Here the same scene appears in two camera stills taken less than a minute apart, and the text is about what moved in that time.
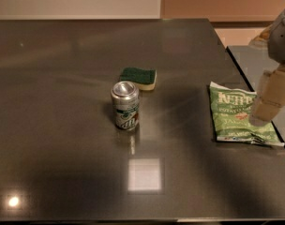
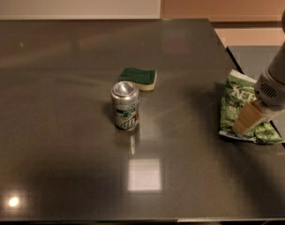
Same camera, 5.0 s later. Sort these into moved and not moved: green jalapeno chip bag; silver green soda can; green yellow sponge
Moved: green jalapeno chip bag
Not moved: silver green soda can; green yellow sponge
